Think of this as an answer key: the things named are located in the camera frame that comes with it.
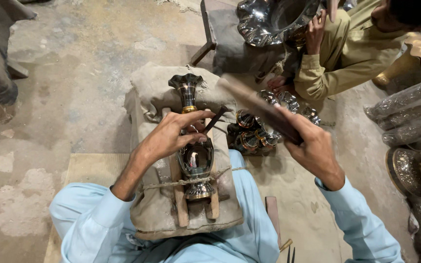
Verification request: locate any person's left hand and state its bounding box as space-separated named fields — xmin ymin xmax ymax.
xmin=134 ymin=110 xmax=217 ymax=169

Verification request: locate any person's right hand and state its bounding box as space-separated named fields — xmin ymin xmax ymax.
xmin=274 ymin=105 xmax=344 ymax=181

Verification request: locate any dark wooden mallet stick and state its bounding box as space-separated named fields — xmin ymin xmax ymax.
xmin=218 ymin=78 xmax=305 ymax=145

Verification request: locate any dark metal chisel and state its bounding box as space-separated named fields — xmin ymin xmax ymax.
xmin=202 ymin=105 xmax=229 ymax=134

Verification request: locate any group of small metal vases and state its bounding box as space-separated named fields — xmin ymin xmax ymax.
xmin=227 ymin=90 xmax=321 ymax=156

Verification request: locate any wooden stool with grey cushion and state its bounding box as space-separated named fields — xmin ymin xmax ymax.
xmin=190 ymin=0 xmax=291 ymax=79

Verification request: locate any black and silver metal vase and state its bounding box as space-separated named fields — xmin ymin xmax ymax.
xmin=168 ymin=73 xmax=217 ymax=201

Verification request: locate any large shiny fluted metal bowl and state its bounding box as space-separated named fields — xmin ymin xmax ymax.
xmin=236 ymin=0 xmax=323 ymax=48

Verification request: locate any short wooden slat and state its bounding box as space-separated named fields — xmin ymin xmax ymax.
xmin=203 ymin=109 xmax=221 ymax=220

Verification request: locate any heap of plastic wrapped vases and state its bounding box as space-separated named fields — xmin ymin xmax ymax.
xmin=363 ymin=78 xmax=421 ymax=147

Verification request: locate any jute twine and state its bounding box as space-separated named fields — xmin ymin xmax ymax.
xmin=137 ymin=166 xmax=246 ymax=191

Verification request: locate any heap of engraved dark vases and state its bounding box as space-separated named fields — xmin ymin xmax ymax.
xmin=385 ymin=133 xmax=421 ymax=263

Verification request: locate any long wooden slat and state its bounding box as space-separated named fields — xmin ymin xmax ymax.
xmin=161 ymin=107 xmax=190 ymax=228

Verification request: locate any beige cloth padded work block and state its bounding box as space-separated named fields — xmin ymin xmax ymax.
xmin=124 ymin=62 xmax=244 ymax=241

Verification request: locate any cardboard floor mat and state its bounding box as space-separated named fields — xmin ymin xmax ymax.
xmin=44 ymin=153 xmax=131 ymax=263

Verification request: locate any person's light blue tunic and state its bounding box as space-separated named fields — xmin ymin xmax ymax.
xmin=49 ymin=149 xmax=405 ymax=263

